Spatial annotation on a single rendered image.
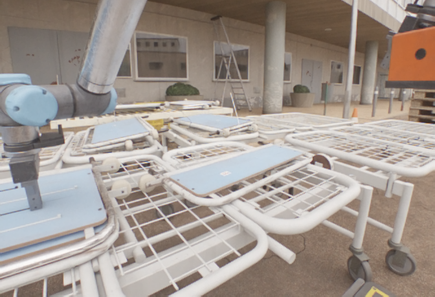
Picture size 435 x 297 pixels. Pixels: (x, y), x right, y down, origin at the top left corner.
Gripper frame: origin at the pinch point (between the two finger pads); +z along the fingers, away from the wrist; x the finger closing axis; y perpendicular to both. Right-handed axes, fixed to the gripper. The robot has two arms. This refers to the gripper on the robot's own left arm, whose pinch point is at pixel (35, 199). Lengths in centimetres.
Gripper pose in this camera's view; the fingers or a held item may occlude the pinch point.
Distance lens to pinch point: 72.8
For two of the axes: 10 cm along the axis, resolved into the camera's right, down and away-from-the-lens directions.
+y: -8.0, 1.3, -5.9
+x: 6.0, 2.5, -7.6
